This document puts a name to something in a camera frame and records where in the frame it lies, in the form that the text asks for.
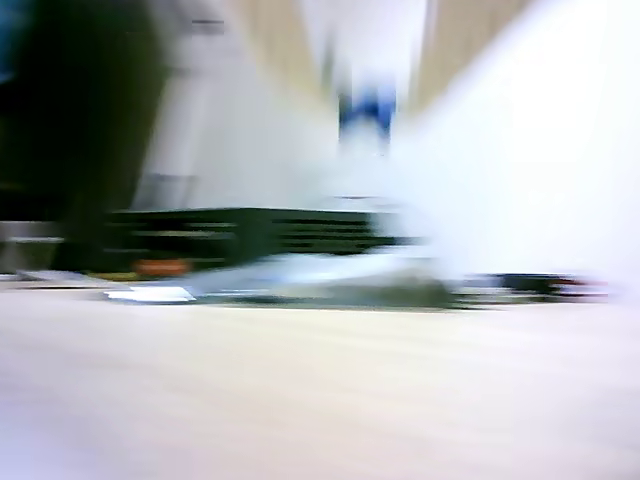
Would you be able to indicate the white flat sheet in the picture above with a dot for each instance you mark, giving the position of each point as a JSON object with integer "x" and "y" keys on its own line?
{"x": 150, "y": 295}

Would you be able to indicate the blue clothes peg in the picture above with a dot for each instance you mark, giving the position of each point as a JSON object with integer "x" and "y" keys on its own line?
{"x": 367, "y": 110}

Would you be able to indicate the black slatted background unit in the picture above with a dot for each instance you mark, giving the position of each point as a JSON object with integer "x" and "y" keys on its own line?
{"x": 300, "y": 230}

